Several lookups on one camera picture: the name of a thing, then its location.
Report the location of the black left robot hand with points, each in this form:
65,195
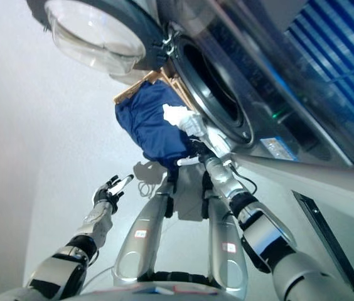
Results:
108,196

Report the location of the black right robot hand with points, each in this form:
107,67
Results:
199,149

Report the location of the white garment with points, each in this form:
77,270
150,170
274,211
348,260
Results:
177,116

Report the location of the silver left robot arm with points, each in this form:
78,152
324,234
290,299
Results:
61,260

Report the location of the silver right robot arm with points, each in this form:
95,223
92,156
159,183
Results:
258,219

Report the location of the grey front-load washing machine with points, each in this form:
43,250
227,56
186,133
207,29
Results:
258,94

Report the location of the woven laundry basket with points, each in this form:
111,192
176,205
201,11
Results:
126,92

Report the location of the round washing machine door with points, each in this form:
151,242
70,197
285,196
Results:
86,31

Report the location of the silver left robot leg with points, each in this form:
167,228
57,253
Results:
142,232

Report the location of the silver robot leg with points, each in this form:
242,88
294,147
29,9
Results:
227,244
142,232

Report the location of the dark blue garment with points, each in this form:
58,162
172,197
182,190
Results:
152,125

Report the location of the blue energy label sticker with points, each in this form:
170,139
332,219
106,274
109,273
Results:
279,150

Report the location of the silver right robot leg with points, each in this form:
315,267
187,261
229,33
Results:
227,244

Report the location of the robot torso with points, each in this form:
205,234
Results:
152,290

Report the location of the white appliance cabinet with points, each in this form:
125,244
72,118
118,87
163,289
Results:
321,178

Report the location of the grey stacked dryer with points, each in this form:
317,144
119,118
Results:
337,47

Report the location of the black metal frame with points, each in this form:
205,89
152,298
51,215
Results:
315,216

